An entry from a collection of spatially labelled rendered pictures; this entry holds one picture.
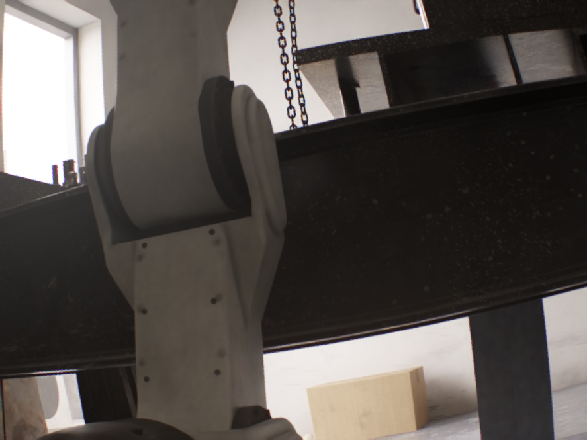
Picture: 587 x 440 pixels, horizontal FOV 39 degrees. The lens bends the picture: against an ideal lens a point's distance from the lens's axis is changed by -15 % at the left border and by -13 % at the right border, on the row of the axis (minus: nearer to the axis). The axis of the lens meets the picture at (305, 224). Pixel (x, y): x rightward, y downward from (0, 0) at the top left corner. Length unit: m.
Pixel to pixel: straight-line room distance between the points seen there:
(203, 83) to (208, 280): 0.20
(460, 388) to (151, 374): 3.08
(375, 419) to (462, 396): 0.49
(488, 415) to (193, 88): 1.34
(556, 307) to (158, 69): 3.05
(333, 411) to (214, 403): 2.79
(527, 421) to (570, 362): 1.78
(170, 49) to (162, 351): 0.32
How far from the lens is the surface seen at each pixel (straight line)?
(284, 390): 4.08
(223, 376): 0.86
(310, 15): 4.24
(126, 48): 1.01
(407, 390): 3.56
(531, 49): 1.70
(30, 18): 3.92
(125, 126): 0.95
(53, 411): 5.23
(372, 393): 3.59
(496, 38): 1.54
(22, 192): 1.44
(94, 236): 1.30
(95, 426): 0.65
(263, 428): 0.79
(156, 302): 0.92
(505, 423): 2.11
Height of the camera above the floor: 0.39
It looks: 8 degrees up
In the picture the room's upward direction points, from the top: 9 degrees counter-clockwise
